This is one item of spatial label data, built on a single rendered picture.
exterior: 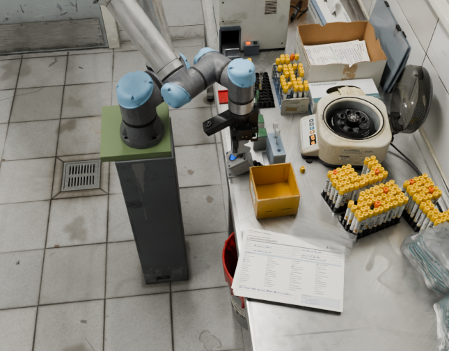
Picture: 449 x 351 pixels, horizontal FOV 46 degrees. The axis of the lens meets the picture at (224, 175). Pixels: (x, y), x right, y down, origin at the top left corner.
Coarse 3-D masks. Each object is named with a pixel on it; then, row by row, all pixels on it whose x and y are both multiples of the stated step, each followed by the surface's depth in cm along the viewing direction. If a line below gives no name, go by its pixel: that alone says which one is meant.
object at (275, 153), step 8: (272, 136) 172; (280, 136) 172; (272, 144) 170; (280, 144) 170; (264, 152) 180; (272, 152) 169; (280, 152) 168; (264, 160) 178; (272, 160) 170; (280, 160) 169
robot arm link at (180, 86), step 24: (96, 0) 142; (120, 0) 139; (120, 24) 142; (144, 24) 141; (144, 48) 141; (168, 48) 143; (168, 72) 142; (192, 72) 145; (168, 96) 143; (192, 96) 145
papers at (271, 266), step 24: (264, 240) 157; (288, 240) 157; (240, 264) 152; (264, 264) 152; (288, 264) 152; (312, 264) 152; (336, 264) 152; (240, 288) 148; (264, 288) 148; (288, 288) 148; (312, 288) 147; (336, 288) 147
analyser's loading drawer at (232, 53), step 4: (224, 40) 214; (228, 40) 214; (232, 40) 214; (236, 40) 214; (224, 44) 212; (228, 44) 212; (232, 44) 212; (236, 44) 212; (224, 48) 211; (228, 48) 211; (232, 48) 211; (236, 48) 206; (224, 52) 209; (228, 52) 206; (232, 52) 207; (236, 52) 207; (228, 56) 208; (232, 56) 203; (236, 56) 203; (240, 56) 203; (232, 60) 204
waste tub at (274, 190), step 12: (252, 168) 164; (264, 168) 165; (276, 168) 166; (288, 168) 167; (252, 180) 161; (264, 180) 170; (276, 180) 171; (288, 180) 171; (252, 192) 165; (264, 192) 170; (276, 192) 169; (288, 192) 169; (300, 192) 158; (264, 204) 158; (276, 204) 159; (288, 204) 160; (264, 216) 163; (276, 216) 164
